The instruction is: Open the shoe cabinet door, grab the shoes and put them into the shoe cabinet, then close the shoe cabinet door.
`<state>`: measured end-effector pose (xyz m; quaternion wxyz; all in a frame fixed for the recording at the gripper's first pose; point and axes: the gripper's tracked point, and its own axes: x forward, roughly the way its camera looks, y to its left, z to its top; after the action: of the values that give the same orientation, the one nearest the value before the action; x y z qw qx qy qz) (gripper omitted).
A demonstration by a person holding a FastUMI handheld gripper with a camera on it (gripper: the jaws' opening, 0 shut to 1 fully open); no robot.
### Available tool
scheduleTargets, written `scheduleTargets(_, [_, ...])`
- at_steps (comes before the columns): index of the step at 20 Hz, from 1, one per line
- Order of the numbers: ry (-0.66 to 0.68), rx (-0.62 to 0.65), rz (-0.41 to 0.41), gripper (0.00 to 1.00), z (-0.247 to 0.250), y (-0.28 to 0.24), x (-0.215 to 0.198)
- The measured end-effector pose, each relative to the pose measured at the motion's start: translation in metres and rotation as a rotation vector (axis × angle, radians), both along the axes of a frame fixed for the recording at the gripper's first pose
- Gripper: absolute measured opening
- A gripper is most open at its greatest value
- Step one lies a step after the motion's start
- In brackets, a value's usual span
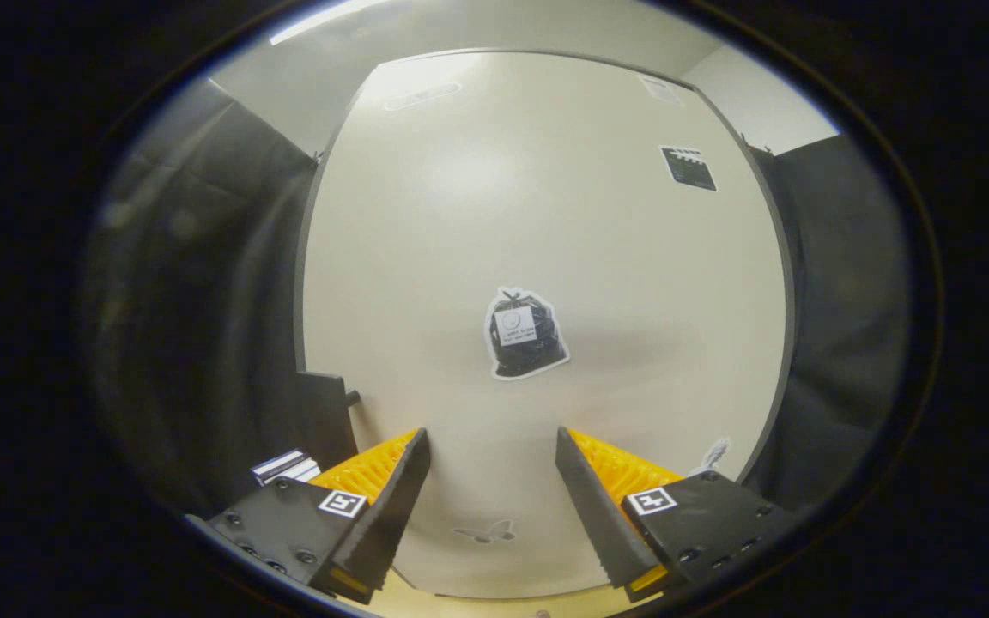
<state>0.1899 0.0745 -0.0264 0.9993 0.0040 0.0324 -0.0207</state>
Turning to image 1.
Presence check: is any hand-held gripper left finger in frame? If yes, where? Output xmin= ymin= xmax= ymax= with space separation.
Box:
xmin=185 ymin=427 xmax=432 ymax=606

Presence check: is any grey cover book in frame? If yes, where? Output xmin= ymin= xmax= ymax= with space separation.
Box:
xmin=252 ymin=449 xmax=323 ymax=488

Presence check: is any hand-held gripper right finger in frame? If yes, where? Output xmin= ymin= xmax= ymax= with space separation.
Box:
xmin=555 ymin=427 xmax=804 ymax=603

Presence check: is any white shoe cabinet door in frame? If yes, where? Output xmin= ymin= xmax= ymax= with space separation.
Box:
xmin=293 ymin=50 xmax=796 ymax=600

